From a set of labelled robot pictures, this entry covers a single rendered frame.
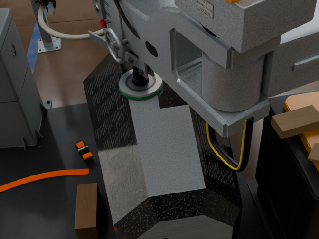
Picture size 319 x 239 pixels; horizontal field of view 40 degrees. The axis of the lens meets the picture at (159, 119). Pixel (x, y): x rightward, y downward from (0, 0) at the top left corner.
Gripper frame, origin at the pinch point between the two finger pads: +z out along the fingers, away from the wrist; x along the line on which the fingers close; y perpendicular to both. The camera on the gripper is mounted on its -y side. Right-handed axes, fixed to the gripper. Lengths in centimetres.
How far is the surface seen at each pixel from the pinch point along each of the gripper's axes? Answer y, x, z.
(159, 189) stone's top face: 85, 116, -5
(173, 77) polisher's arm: 64, 112, -45
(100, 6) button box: 41, 68, -48
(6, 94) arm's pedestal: 44, -11, 35
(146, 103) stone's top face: 44, 88, -1
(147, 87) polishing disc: 37, 85, -4
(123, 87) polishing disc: 41, 74, -3
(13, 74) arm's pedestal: 34.8, -9.9, 25.8
